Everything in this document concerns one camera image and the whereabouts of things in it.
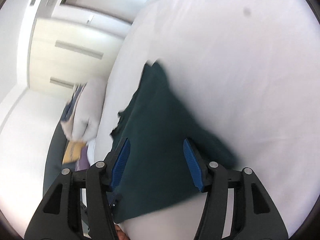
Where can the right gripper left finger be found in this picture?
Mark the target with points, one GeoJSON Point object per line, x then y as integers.
{"type": "Point", "coordinates": [76, 205]}

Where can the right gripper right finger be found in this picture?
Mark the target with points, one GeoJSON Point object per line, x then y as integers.
{"type": "Point", "coordinates": [255, 215]}

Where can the dark green knit sweater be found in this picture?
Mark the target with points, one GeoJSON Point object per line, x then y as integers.
{"type": "Point", "coordinates": [156, 124]}

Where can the person left hand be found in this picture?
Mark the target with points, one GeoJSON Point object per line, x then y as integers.
{"type": "Point", "coordinates": [122, 236]}

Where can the purple patterned cushion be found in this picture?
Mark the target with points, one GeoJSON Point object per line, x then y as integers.
{"type": "Point", "coordinates": [82, 163]}

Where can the yellow patterned cushion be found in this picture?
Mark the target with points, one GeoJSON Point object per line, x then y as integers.
{"type": "Point", "coordinates": [73, 152]}

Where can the white pillow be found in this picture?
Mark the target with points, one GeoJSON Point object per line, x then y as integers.
{"type": "Point", "coordinates": [90, 151]}

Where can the rolled beige duvet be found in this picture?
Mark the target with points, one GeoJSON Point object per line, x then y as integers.
{"type": "Point", "coordinates": [81, 115]}

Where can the cream wardrobe with handles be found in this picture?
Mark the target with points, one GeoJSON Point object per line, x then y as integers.
{"type": "Point", "coordinates": [64, 53]}

